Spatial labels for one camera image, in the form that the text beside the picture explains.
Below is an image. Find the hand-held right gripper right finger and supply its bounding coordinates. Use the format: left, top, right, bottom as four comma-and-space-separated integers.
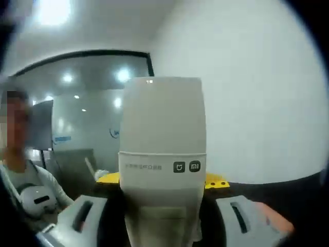
197, 172, 284, 247

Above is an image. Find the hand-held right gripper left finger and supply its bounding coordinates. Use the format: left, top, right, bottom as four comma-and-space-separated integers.
35, 172, 129, 247

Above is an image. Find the pale green cup body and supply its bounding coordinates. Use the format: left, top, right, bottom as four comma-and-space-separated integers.
118, 76, 208, 247

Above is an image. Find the person's right hand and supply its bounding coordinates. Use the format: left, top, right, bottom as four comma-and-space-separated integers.
253, 202, 295, 234

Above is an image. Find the person's left hand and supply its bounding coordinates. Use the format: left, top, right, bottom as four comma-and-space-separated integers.
94, 169, 109, 180

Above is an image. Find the white chest device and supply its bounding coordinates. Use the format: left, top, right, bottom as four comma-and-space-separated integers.
16, 186, 59, 220

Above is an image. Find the frosted glass partition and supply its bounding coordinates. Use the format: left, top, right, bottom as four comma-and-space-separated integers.
10, 49, 155, 181

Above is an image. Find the white door handle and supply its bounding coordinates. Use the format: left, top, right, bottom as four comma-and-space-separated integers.
84, 157, 98, 180

